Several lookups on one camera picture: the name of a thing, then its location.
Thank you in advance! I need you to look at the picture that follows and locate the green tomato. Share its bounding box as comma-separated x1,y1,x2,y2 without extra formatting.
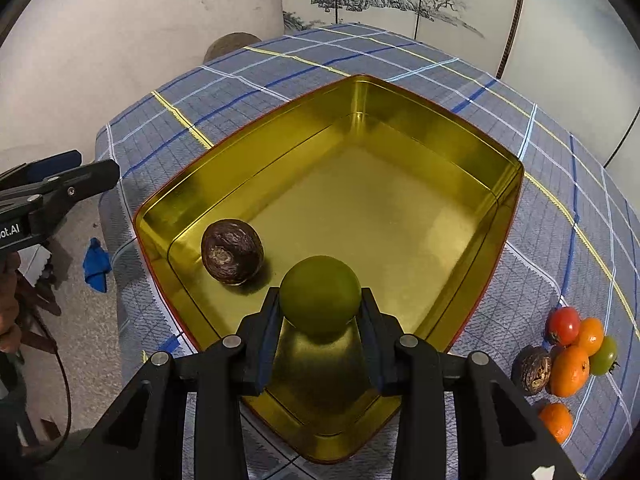
278,255,362,338
589,335,620,377

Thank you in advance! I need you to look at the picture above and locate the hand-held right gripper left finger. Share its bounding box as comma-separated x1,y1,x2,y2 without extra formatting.
65,287,281,480

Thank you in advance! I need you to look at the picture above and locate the round brown stool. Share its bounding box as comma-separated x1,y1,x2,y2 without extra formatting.
202,32,263,63

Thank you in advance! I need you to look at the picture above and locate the dark brown passion fruit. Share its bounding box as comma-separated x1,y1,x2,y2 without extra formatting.
511,346,553,396
200,218,264,287

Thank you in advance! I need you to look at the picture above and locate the person's left hand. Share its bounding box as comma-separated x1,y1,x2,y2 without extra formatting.
0,252,23,353

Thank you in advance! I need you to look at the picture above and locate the orange mandarin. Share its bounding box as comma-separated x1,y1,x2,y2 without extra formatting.
575,317,606,357
549,345,592,398
537,402,574,445

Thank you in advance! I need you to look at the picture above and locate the black cable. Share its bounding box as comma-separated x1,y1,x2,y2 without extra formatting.
20,280,73,448

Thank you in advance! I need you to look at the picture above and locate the gold metal tin tray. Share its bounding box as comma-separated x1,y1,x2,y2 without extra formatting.
132,74,525,465

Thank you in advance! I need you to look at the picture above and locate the blue cloth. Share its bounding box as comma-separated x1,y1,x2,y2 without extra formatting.
82,237,112,293

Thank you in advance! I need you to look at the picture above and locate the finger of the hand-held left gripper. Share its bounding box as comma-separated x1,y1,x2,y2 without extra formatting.
30,159,122,211
0,149,82,186

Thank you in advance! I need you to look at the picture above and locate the blue plaid tablecloth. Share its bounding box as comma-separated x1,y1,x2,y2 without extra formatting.
94,22,640,480

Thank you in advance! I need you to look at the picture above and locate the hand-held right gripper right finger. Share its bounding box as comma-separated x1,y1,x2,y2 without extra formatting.
360,287,596,480

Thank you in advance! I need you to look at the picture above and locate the red tomato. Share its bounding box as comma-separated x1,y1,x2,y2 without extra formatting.
545,306,582,346

